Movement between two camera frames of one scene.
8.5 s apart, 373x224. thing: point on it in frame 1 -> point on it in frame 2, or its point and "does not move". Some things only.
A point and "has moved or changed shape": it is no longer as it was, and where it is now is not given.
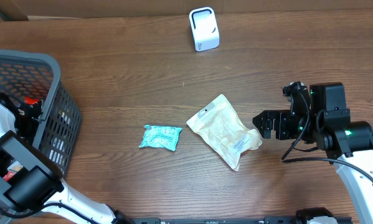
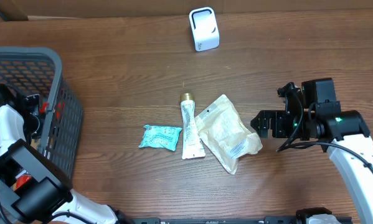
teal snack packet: [165, 137] does not move
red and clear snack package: [31, 106] has moved or changed shape
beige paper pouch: [225, 132] does not move
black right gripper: [281, 117] does not move
